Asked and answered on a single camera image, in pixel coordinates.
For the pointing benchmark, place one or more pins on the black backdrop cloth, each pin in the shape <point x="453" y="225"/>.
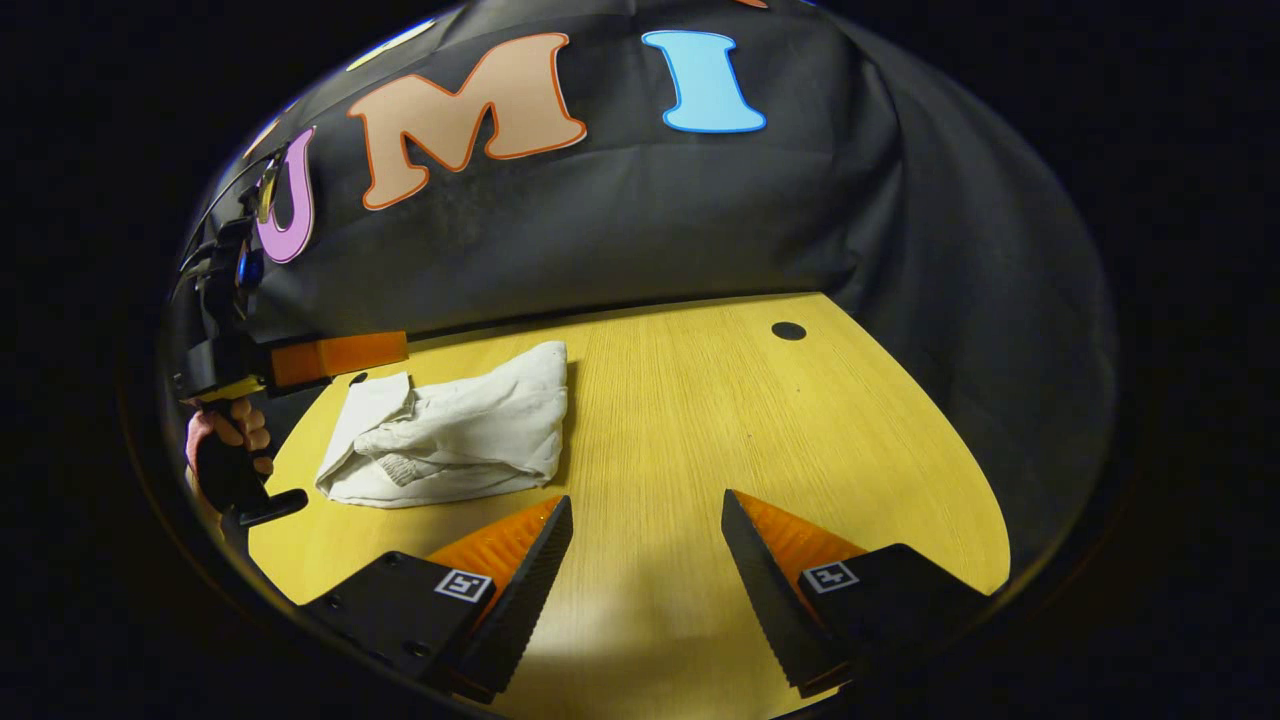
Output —
<point x="650" y="220"/>

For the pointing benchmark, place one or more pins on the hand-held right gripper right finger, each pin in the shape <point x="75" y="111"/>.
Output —
<point x="765" y="595"/>

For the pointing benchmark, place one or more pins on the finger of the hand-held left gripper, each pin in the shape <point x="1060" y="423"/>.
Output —
<point x="340" y="358"/>

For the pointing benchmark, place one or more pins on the white jeans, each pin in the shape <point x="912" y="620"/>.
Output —
<point x="470" y="430"/>

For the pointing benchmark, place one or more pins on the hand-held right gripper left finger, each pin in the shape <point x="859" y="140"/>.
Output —
<point x="525" y="600"/>

